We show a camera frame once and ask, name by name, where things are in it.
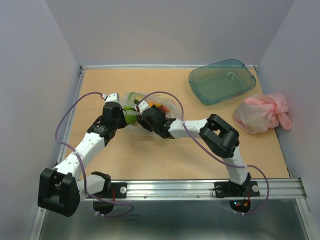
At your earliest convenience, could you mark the red grape bunch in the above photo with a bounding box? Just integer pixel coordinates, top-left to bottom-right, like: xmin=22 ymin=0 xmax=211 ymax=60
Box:
xmin=160 ymin=105 xmax=171 ymax=115

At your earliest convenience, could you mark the clear plastic bag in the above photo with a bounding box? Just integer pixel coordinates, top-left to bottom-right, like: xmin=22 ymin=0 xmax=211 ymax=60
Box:
xmin=120 ymin=91 xmax=181 ymax=138

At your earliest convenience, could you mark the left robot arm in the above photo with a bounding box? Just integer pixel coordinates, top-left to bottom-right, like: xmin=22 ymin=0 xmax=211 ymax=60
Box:
xmin=37 ymin=100 xmax=127 ymax=217

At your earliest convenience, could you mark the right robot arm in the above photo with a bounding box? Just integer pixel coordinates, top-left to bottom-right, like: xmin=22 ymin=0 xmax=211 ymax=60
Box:
xmin=135 ymin=102 xmax=251 ymax=198

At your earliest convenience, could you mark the orange fruit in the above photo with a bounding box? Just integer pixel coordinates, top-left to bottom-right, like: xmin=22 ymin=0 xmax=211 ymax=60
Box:
xmin=146 ymin=100 xmax=162 ymax=108

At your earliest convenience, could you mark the pink plastic bag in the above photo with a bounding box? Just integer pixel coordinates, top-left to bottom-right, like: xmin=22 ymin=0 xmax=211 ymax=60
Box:
xmin=232 ymin=93 xmax=292 ymax=134

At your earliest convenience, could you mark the green apple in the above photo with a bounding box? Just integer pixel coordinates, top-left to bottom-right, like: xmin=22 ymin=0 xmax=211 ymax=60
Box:
xmin=125 ymin=114 xmax=137 ymax=125

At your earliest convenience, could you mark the teal plastic container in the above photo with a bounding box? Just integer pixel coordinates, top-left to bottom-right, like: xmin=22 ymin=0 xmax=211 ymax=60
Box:
xmin=188 ymin=59 xmax=257 ymax=106

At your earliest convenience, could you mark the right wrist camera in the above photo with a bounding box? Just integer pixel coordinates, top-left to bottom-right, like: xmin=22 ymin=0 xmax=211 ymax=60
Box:
xmin=134 ymin=100 xmax=150 ymax=115

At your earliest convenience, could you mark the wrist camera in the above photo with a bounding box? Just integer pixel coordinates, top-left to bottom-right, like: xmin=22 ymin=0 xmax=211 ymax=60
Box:
xmin=134 ymin=100 xmax=150 ymax=115
xmin=100 ymin=92 xmax=120 ymax=103

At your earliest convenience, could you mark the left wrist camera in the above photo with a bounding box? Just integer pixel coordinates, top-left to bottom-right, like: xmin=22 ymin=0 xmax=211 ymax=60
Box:
xmin=100 ymin=92 xmax=120 ymax=103

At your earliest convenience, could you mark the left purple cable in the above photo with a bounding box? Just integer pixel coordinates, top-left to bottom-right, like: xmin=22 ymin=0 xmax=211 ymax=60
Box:
xmin=54 ymin=91 xmax=135 ymax=218

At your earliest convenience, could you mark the aluminium front rail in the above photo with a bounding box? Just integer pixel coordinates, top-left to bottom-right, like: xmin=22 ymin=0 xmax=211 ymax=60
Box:
xmin=41 ymin=177 xmax=309 ymax=201

